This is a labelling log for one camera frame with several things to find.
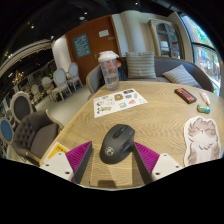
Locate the white sticker sheet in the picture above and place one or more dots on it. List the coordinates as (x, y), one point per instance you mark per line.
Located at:
(116, 101)

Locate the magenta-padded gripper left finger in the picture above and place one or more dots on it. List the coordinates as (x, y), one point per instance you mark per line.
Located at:
(56, 162)

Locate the white tube with orange cap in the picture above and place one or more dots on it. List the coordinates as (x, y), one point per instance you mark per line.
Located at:
(204, 97)

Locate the glass-door cabinet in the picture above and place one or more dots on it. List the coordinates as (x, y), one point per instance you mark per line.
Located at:
(165, 38)

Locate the white paper sign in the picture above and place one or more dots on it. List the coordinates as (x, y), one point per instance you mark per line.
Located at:
(104, 33)

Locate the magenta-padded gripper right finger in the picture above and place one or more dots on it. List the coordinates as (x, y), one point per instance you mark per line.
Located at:
(165, 163)

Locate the dark backpack with orange top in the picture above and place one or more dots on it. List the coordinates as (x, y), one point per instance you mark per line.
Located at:
(122, 71)

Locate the clear bottle with white lid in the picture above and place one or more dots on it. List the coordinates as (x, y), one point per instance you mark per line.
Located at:
(109, 71)

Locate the white striped pillow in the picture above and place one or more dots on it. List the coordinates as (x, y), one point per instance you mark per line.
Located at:
(180, 76)

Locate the blue oval-back chair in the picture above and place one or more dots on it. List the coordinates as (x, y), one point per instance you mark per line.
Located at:
(6, 130)

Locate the grey striped square pillow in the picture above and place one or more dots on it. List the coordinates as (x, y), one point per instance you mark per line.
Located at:
(141, 65)

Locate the brown wooden door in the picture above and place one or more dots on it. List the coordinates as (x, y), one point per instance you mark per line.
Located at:
(96, 46)

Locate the small green pack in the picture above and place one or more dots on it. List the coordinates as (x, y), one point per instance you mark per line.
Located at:
(203, 109)

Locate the group of white chairs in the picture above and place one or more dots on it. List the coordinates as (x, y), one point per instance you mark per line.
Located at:
(60, 78)

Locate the yellow square label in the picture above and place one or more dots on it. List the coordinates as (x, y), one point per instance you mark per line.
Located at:
(56, 150)

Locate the blue poster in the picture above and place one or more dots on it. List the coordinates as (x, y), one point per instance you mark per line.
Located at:
(81, 45)

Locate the gold chandelier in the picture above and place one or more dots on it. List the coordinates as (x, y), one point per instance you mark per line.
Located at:
(17, 77)

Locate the grey curved sofa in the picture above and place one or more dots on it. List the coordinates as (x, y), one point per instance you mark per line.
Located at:
(166, 65)

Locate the oval-back grey chair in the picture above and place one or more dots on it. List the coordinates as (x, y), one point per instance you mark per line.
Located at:
(20, 106)

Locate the black and red box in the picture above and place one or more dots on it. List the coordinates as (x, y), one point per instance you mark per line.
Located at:
(185, 95)

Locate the black computer mouse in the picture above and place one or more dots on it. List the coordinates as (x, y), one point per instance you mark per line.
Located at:
(115, 146)

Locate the grey tufted armchair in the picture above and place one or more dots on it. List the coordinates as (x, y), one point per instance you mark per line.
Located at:
(35, 133)

